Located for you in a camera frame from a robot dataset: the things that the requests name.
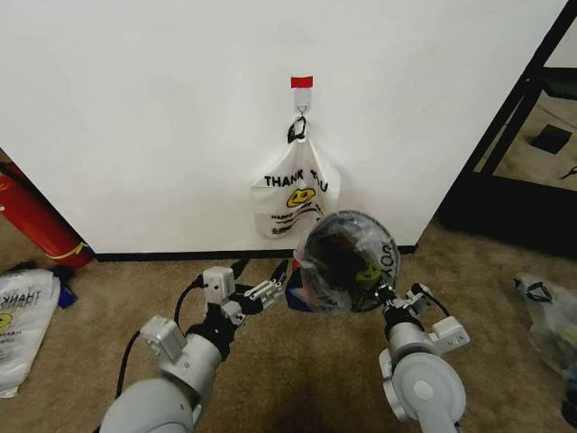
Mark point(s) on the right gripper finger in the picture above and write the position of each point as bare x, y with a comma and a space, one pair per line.
384, 291
420, 297

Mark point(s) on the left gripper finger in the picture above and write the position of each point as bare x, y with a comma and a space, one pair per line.
240, 269
266, 293

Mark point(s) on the clear printed bin liner bag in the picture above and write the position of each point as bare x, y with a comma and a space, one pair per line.
388, 252

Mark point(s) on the black round trash bin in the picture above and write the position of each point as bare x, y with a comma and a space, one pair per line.
333, 259

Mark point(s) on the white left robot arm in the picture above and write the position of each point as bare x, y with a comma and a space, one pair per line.
149, 406

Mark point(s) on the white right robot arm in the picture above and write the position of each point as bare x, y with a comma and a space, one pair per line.
424, 388

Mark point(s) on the white thank you garbage bag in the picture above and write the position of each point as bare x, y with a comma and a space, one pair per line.
288, 216

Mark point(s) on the black bag clip loop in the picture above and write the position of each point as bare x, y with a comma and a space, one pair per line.
538, 292
297, 128

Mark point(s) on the clear filled plastic bag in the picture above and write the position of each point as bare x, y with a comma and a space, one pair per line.
552, 334

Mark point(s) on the blue plastic object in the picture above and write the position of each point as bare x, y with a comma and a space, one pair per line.
294, 293

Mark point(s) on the small blue object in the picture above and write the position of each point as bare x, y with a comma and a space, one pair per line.
66, 293

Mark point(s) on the dark blue object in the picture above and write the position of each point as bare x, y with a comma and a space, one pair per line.
570, 403

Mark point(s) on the small black tool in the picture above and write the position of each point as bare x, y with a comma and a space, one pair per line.
570, 172

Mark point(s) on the red tape strip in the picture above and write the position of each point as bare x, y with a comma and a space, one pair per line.
302, 82

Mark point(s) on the stack of white printed bags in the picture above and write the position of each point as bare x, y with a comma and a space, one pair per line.
22, 329

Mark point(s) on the black square block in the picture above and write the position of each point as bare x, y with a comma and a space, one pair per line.
550, 139

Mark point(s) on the red fire extinguisher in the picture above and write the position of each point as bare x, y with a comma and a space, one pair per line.
36, 216

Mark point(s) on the dark shelf board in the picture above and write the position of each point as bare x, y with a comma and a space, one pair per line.
561, 81

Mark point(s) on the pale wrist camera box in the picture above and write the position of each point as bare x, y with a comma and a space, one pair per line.
218, 284

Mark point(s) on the black metal shelf frame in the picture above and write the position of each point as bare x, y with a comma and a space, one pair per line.
509, 212

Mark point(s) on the white adhesive wall hook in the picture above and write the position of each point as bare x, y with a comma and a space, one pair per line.
301, 99

